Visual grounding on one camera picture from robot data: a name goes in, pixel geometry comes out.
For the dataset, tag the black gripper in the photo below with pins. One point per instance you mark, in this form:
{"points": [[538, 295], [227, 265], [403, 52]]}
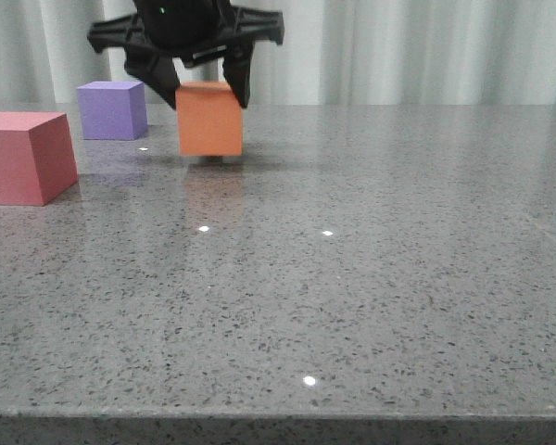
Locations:
{"points": [[196, 32]]}

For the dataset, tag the orange foam cube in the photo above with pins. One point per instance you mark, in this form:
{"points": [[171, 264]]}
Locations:
{"points": [[209, 120]]}

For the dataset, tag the purple foam cube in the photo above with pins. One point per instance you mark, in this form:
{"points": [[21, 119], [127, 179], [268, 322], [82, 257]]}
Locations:
{"points": [[112, 110]]}

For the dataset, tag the white pleated curtain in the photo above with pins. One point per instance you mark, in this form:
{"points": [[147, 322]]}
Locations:
{"points": [[334, 52]]}

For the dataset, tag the pink foam cube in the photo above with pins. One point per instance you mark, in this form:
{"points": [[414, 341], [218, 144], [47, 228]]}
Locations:
{"points": [[37, 161]]}

